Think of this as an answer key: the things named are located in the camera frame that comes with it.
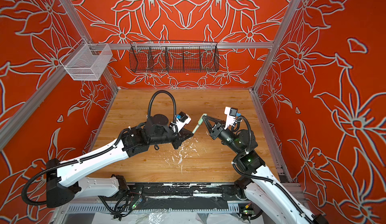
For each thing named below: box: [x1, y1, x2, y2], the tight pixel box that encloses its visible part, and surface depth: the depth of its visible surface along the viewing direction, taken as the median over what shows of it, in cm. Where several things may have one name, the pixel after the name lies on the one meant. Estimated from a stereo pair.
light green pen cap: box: [197, 113, 208, 125], surface depth 64 cm
